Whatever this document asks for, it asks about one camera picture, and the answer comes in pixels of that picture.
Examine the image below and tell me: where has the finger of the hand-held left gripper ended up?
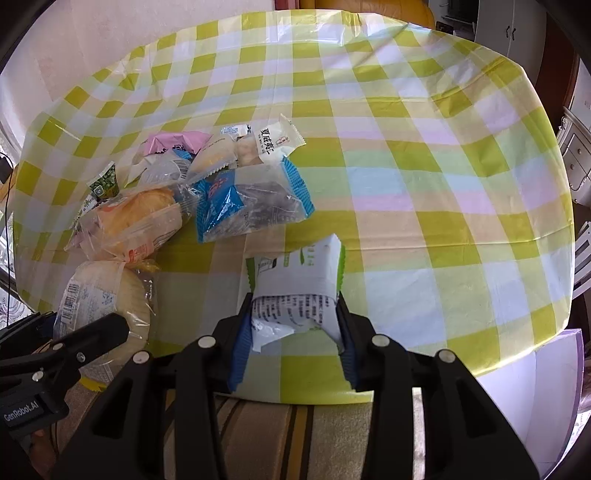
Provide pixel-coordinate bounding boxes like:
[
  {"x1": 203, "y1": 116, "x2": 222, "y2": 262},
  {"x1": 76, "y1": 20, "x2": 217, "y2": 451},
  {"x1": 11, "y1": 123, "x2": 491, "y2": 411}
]
[{"x1": 28, "y1": 313, "x2": 131, "y2": 385}]

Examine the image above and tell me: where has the pink snack packet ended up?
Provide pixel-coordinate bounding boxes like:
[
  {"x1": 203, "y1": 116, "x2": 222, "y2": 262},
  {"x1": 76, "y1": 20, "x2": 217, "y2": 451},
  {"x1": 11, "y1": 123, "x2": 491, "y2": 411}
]
[{"x1": 141, "y1": 130, "x2": 208, "y2": 158}]

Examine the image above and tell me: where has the clear round white bun packet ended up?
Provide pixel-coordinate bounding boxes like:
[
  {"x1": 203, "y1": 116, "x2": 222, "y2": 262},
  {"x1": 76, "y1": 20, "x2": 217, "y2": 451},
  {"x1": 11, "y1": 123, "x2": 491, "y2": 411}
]
[{"x1": 53, "y1": 259, "x2": 158, "y2": 384}]

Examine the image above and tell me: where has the white cabinet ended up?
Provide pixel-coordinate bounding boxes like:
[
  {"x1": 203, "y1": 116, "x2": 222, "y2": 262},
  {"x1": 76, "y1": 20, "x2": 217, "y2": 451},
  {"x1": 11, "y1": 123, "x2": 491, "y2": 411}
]
[{"x1": 475, "y1": 0, "x2": 578, "y2": 79}]

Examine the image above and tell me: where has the white board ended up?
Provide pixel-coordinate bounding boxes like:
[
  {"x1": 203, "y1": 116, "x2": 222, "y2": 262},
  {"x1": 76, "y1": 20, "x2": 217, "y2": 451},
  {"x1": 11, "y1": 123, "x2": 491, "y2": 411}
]
[{"x1": 475, "y1": 328, "x2": 587, "y2": 476}]

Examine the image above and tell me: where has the small green snack packet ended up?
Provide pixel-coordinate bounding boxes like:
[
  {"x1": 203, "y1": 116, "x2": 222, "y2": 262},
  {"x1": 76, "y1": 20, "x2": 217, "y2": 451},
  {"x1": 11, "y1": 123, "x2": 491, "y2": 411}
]
[{"x1": 88, "y1": 161, "x2": 122, "y2": 201}]

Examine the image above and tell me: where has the clear blue print packet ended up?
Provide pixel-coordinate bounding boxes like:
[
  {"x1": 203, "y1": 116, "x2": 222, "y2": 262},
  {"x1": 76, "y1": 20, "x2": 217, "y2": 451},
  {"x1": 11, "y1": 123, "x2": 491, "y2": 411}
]
[{"x1": 134, "y1": 150, "x2": 195, "y2": 188}]

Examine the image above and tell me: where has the clear yellow cake packet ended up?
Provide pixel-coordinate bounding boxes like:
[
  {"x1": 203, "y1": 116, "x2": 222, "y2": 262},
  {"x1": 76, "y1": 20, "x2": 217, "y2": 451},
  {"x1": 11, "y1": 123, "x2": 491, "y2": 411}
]
[{"x1": 187, "y1": 134, "x2": 238, "y2": 178}]

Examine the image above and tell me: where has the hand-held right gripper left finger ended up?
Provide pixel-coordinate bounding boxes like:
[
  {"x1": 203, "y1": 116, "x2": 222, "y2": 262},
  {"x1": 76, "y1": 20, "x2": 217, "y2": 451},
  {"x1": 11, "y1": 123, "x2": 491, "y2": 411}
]
[{"x1": 51, "y1": 295, "x2": 257, "y2": 480}]

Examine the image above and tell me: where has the blue dark cake packet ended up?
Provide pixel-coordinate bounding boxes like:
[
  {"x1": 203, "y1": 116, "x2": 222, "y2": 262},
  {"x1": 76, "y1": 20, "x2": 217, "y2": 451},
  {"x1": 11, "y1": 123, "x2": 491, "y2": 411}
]
[{"x1": 194, "y1": 157, "x2": 315, "y2": 244}]

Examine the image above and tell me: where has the white green snack packet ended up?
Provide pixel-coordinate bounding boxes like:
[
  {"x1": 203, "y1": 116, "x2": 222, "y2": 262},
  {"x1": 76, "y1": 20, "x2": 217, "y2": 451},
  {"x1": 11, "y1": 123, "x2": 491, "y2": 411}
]
[{"x1": 245, "y1": 234, "x2": 347, "y2": 356}]

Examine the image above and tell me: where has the white ornate dresser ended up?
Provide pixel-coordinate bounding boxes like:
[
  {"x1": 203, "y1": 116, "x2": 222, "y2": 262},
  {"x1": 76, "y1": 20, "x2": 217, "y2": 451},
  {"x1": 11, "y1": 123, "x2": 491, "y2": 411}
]
[{"x1": 556, "y1": 106, "x2": 591, "y2": 204}]

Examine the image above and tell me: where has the orange sofa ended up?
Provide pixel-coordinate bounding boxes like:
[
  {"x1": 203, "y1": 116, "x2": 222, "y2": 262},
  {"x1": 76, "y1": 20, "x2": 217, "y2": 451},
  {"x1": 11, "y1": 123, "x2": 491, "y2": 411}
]
[{"x1": 300, "y1": 0, "x2": 437, "y2": 28}]

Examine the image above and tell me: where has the clear pale cookie packet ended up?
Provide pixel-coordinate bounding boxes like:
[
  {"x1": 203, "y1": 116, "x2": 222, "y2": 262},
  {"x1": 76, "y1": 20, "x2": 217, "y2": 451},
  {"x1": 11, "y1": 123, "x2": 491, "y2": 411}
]
[{"x1": 235, "y1": 136, "x2": 262, "y2": 168}]

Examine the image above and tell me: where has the yellow green checkered tablecloth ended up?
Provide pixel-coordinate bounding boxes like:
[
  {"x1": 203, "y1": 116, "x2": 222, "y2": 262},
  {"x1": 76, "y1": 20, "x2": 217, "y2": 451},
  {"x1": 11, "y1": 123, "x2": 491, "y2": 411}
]
[{"x1": 9, "y1": 9, "x2": 575, "y2": 404}]

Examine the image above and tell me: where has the clear packaged oat bar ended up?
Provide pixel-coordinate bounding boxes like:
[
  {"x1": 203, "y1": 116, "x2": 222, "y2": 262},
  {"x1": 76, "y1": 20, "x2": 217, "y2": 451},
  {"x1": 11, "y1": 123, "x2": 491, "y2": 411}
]
[{"x1": 256, "y1": 115, "x2": 306, "y2": 167}]

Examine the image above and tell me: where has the clear golden bread packet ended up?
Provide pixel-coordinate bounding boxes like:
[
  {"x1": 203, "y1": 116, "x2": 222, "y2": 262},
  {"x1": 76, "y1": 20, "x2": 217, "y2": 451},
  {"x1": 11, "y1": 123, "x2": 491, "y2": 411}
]
[{"x1": 65, "y1": 185, "x2": 199, "y2": 268}]

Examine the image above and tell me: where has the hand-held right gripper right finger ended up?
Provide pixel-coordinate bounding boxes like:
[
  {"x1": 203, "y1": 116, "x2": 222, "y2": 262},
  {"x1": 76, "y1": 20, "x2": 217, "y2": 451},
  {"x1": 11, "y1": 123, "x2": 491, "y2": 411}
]
[{"x1": 335, "y1": 293, "x2": 541, "y2": 480}]

